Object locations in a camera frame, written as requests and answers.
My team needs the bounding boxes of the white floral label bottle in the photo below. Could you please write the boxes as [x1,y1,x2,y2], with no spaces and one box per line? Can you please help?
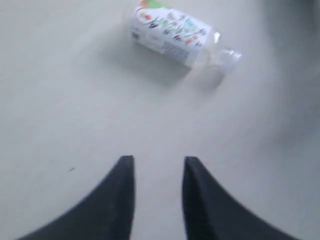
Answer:
[129,0,242,69]

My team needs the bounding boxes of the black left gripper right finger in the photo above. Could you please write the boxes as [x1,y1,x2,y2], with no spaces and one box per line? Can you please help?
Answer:
[182,156,294,240]

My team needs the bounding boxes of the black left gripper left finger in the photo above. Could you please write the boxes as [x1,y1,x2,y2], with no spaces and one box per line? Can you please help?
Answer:
[22,155,135,240]

